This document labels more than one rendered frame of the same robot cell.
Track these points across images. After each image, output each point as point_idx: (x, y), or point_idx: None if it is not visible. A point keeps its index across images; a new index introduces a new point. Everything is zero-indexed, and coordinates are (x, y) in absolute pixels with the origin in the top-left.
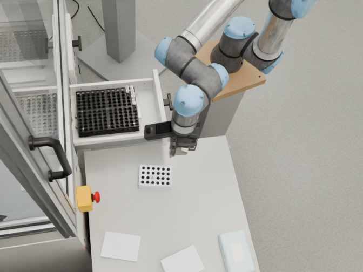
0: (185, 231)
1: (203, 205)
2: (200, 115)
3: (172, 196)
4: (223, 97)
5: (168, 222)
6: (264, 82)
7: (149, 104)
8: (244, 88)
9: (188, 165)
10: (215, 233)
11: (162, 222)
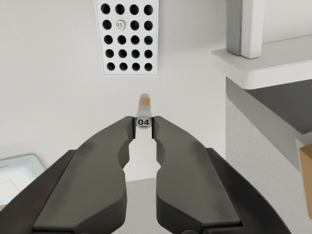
0: (23, 100)
1: (85, 133)
2: (269, 95)
3: (93, 73)
4: (302, 167)
5: (32, 66)
6: (311, 219)
7: None
8: (310, 198)
9: (166, 105)
10: (39, 149)
11: (26, 52)
